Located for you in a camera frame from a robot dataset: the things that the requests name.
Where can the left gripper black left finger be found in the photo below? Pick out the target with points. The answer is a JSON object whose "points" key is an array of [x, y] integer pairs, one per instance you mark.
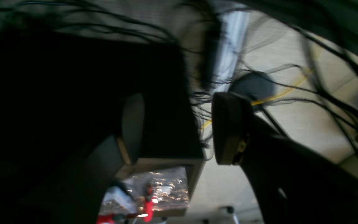
{"points": [[74, 192]]}

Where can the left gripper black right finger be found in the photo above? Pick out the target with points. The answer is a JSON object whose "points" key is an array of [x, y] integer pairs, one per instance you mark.
{"points": [[292, 184]]}

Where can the large dark cabinet box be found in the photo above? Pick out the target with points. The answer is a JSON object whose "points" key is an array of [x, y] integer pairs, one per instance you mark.
{"points": [[61, 94]]}

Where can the round black floor base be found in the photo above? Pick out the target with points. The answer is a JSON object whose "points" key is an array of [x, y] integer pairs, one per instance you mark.
{"points": [[257, 86]]}

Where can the red handled tool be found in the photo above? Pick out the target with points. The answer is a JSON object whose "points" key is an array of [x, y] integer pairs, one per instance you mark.
{"points": [[118, 204]]}

